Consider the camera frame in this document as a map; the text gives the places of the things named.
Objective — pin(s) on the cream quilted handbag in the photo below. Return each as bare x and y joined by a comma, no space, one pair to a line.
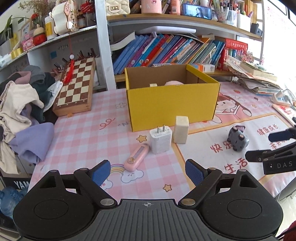
117,7

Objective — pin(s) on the white wooden toy car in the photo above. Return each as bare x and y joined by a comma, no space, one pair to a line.
64,15

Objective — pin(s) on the pile of clothes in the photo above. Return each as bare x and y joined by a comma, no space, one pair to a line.
25,132

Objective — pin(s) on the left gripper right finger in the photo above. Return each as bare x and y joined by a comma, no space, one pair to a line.
205,181

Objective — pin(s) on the pink checkered table mat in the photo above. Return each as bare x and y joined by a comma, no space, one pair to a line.
104,133

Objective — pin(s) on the pink cup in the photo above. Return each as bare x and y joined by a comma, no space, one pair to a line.
151,6

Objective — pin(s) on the blue water bottle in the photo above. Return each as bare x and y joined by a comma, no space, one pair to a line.
10,197

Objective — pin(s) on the grey toy truck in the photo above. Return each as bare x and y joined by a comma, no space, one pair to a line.
238,138

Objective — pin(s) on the cream watch with strap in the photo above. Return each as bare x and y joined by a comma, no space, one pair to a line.
153,85

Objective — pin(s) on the red dictionary book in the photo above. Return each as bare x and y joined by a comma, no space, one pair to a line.
232,48

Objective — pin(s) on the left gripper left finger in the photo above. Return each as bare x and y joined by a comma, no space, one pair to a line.
90,181

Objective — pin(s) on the stack of papers and books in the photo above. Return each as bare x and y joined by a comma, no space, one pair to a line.
252,77

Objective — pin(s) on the white power strip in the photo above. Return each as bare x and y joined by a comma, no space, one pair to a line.
284,98

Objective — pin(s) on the cream eraser block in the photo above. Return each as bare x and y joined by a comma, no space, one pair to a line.
181,129

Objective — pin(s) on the pink plush pig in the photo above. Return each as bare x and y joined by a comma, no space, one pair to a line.
173,82

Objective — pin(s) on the smartphone on shelf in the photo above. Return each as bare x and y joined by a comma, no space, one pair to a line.
197,11

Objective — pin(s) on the wooden chess board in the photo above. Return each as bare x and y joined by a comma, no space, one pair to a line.
76,97

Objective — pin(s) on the white plug adapter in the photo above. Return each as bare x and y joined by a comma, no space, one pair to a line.
160,139

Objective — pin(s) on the red white doll figure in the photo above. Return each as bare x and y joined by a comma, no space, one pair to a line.
39,35

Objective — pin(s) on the yellow cardboard box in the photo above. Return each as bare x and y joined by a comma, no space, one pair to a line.
150,107

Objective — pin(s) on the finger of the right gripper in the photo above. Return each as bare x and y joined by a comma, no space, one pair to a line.
282,135
261,155

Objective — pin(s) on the orange white medicine box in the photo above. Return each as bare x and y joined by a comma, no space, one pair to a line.
205,68

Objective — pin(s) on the row of leaning books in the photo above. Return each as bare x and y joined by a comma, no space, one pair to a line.
149,50

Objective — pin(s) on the white bookshelf frame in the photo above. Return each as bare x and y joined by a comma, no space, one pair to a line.
106,30

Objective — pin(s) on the red tassel ornament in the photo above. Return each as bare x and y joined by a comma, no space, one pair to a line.
69,73

